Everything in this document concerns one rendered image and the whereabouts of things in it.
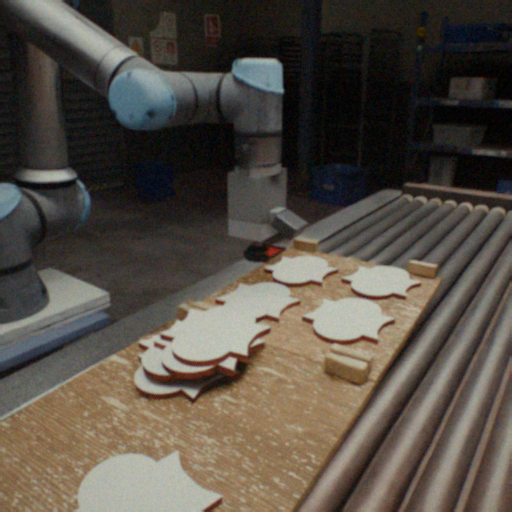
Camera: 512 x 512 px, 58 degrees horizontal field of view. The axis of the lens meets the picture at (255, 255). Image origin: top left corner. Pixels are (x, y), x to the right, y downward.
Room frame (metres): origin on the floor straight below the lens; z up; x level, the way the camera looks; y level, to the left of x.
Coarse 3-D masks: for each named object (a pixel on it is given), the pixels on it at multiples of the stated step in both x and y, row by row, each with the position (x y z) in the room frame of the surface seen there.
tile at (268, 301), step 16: (240, 288) 0.80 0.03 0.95; (256, 288) 0.80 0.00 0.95; (272, 288) 0.80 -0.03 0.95; (224, 304) 0.74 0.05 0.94; (240, 304) 0.73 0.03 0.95; (256, 304) 0.73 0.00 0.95; (272, 304) 0.73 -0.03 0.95; (288, 304) 0.73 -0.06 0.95; (256, 320) 0.69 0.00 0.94; (272, 320) 0.69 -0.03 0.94
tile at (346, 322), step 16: (336, 304) 0.73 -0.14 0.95; (352, 304) 0.73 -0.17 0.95; (368, 304) 0.73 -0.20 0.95; (304, 320) 0.69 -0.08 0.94; (320, 320) 0.67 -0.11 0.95; (336, 320) 0.67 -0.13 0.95; (352, 320) 0.67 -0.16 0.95; (368, 320) 0.67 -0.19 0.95; (384, 320) 0.67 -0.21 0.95; (320, 336) 0.63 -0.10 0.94; (336, 336) 0.62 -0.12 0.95; (352, 336) 0.62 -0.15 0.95; (368, 336) 0.63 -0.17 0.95
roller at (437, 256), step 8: (480, 208) 1.46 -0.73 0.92; (488, 208) 1.49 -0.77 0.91; (472, 216) 1.37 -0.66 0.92; (480, 216) 1.40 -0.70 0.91; (464, 224) 1.29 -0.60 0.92; (472, 224) 1.31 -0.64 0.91; (456, 232) 1.21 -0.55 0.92; (464, 232) 1.24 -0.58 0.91; (448, 240) 1.15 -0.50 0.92; (456, 240) 1.17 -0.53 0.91; (440, 248) 1.09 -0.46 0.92; (448, 248) 1.10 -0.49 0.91; (456, 248) 1.15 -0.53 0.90; (432, 256) 1.03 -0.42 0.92; (440, 256) 1.05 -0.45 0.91; (448, 256) 1.09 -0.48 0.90; (432, 264) 1.00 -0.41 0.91; (440, 264) 1.03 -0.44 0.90
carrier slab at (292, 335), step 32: (288, 256) 0.99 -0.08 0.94; (320, 256) 0.99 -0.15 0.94; (224, 288) 0.82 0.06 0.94; (288, 288) 0.82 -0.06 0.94; (320, 288) 0.82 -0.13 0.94; (416, 288) 0.82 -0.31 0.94; (288, 320) 0.69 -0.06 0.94; (416, 320) 0.70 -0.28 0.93; (288, 352) 0.60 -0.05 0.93; (320, 352) 0.60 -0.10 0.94; (384, 352) 0.60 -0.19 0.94
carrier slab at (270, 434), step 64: (64, 384) 0.52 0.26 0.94; (128, 384) 0.52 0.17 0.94; (256, 384) 0.52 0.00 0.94; (320, 384) 0.52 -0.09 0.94; (0, 448) 0.40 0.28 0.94; (64, 448) 0.40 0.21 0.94; (128, 448) 0.40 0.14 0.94; (192, 448) 0.40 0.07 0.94; (256, 448) 0.40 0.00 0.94; (320, 448) 0.40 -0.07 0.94
